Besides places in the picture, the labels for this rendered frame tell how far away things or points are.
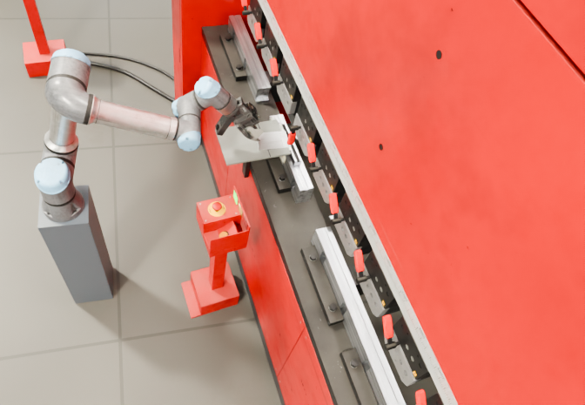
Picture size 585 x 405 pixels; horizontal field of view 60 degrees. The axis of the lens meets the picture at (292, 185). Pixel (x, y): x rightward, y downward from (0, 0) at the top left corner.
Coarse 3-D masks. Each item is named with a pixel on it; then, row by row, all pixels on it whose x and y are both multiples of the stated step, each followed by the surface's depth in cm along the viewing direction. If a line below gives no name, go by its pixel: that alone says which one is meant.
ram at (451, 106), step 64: (320, 0) 145; (384, 0) 114; (448, 0) 94; (512, 0) 80; (320, 64) 153; (384, 64) 119; (448, 64) 97; (512, 64) 82; (320, 128) 162; (384, 128) 125; (448, 128) 101; (512, 128) 85; (576, 128) 73; (384, 192) 131; (448, 192) 105; (512, 192) 88; (576, 192) 75; (448, 256) 109; (512, 256) 90; (576, 256) 77; (448, 320) 113; (512, 320) 94; (576, 320) 80; (448, 384) 118; (512, 384) 97; (576, 384) 82
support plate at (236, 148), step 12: (276, 120) 210; (216, 132) 201; (228, 132) 202; (240, 132) 203; (228, 144) 199; (240, 144) 200; (252, 144) 201; (228, 156) 195; (240, 156) 196; (252, 156) 197; (264, 156) 198; (276, 156) 200
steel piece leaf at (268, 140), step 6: (264, 132) 205; (270, 132) 205; (276, 132) 206; (264, 138) 203; (270, 138) 203; (276, 138) 204; (258, 144) 199; (264, 144) 201; (270, 144) 202; (276, 144) 202; (282, 144) 203
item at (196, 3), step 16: (176, 0) 249; (192, 0) 239; (208, 0) 242; (224, 0) 245; (240, 0) 248; (176, 16) 258; (192, 16) 246; (208, 16) 250; (224, 16) 253; (176, 32) 268; (192, 32) 255; (176, 48) 278; (192, 48) 263; (256, 48) 278; (176, 64) 289; (192, 64) 272; (176, 80) 301; (192, 80) 282; (176, 96) 315
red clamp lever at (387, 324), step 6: (384, 318) 135; (390, 318) 135; (384, 324) 135; (390, 324) 135; (384, 330) 136; (390, 330) 135; (390, 336) 136; (390, 342) 136; (396, 342) 137; (390, 348) 136
